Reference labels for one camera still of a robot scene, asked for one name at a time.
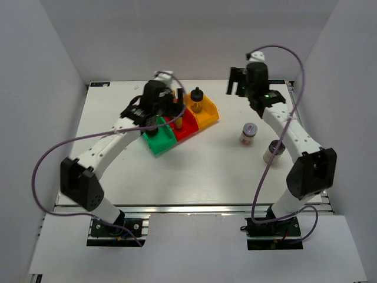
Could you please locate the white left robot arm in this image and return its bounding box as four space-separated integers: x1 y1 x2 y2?
60 79 186 235

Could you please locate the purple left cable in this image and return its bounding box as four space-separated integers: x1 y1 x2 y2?
31 70 189 247

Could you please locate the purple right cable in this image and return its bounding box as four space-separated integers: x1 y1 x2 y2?
247 45 319 244

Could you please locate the purple cable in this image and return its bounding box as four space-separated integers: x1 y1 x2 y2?
31 70 189 247
247 45 319 244

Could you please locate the green plastic bin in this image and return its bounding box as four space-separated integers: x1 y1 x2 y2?
143 124 177 156

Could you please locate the right blue corner label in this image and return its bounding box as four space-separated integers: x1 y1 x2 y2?
268 80 286 84

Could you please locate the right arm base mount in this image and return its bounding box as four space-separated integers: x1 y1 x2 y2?
240 218 303 251

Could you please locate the aluminium front rail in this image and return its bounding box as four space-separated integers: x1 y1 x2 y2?
54 205 269 213

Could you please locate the yellow plastic bin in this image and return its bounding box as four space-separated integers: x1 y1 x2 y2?
183 93 219 130

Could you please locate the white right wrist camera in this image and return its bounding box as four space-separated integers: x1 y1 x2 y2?
246 51 266 63

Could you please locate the red plastic bin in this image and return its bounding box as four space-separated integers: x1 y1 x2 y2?
163 109 199 142

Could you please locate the small yellow label bottle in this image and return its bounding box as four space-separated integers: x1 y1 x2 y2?
174 117 183 130

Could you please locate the black lid spice jar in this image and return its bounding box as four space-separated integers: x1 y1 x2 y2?
190 87 204 114

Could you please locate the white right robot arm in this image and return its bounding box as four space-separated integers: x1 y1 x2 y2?
226 62 337 235

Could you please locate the red cap dark sauce jar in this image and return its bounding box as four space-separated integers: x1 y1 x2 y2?
145 125 158 137

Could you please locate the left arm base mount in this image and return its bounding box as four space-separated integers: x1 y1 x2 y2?
87 216 148 248

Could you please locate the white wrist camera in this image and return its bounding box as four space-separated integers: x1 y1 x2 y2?
246 51 266 63
153 70 173 86

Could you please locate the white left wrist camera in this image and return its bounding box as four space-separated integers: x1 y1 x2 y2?
153 70 173 86

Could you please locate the blue corner label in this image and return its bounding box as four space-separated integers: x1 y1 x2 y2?
268 80 286 84
90 82 110 87

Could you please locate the left blue corner label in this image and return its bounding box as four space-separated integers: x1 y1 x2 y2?
90 82 110 87

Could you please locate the black lid white powder jar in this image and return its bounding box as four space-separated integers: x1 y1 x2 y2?
263 140 286 164

